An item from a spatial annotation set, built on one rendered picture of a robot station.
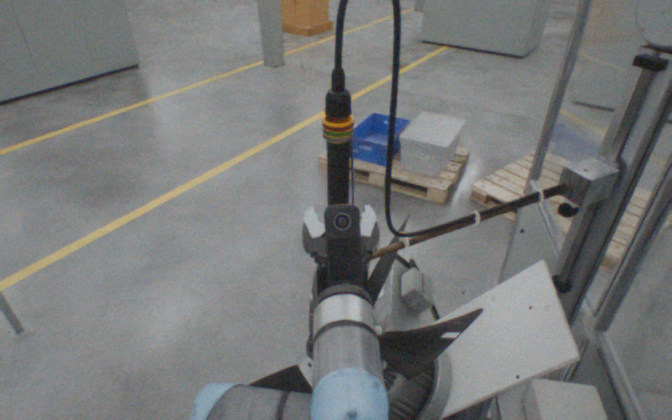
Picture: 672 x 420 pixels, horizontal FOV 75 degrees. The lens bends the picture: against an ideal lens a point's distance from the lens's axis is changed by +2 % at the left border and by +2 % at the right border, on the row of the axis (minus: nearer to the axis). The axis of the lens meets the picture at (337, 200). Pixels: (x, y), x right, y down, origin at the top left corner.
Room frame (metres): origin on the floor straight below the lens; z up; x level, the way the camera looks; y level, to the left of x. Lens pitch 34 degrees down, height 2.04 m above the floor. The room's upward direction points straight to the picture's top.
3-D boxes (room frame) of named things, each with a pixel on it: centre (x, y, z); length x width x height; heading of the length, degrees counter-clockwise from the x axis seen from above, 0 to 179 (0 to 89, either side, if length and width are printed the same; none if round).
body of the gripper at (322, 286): (0.43, -0.01, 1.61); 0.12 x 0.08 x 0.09; 2
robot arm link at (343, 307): (0.35, -0.01, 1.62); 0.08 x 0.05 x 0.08; 92
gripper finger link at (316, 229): (0.53, 0.04, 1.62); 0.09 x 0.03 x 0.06; 23
